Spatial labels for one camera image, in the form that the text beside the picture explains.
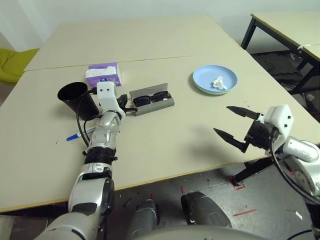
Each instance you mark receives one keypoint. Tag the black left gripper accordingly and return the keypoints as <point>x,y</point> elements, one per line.
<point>122,103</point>

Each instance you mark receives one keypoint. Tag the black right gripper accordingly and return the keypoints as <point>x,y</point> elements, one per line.
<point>260,133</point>

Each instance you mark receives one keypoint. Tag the black sunglasses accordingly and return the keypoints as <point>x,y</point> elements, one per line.
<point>150,98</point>

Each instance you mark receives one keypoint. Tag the grey glasses case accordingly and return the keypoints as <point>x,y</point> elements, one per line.
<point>155,107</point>

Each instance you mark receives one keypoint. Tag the white tissue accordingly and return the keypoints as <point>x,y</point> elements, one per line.
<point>219,83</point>

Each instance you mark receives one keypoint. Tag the blue plate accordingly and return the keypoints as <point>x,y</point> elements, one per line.
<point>207,75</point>

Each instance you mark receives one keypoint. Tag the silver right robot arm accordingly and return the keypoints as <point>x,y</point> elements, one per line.
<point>302,160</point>

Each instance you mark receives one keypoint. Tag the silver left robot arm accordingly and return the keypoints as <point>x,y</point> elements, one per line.
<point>105,130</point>

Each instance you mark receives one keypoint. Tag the purple tissue box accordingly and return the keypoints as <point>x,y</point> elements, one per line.
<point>103,75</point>

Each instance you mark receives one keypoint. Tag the black table base bar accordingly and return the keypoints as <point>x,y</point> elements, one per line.
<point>255,168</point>
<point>32,211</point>

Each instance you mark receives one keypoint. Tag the black plastic cup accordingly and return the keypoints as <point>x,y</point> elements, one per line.
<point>72,92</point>

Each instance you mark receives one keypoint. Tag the white marker with blue cap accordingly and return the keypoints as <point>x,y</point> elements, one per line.
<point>72,137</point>

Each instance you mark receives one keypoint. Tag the small white object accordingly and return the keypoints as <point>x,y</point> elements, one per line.
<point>310,97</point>

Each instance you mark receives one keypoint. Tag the grey right robot leg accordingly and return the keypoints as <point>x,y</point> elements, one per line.
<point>205,210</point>

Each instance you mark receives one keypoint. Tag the grey robot leg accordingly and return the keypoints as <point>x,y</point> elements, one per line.
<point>147,217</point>
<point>205,210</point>

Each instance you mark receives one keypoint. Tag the beige side table black legs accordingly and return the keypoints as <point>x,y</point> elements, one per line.
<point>282,27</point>

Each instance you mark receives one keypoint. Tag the grey left robot leg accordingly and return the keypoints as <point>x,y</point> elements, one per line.
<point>147,217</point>

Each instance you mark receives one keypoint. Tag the grey robot torso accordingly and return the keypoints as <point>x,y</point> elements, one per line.
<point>195,234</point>

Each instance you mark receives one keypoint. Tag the yellow-green chair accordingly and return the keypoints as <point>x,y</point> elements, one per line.
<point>12,65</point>

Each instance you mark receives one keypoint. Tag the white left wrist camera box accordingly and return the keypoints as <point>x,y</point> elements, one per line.
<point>106,92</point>

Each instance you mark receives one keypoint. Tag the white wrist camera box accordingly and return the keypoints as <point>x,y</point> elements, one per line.
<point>106,92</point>
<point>280,118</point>

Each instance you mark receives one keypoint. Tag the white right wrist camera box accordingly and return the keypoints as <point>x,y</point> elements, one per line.
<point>280,118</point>

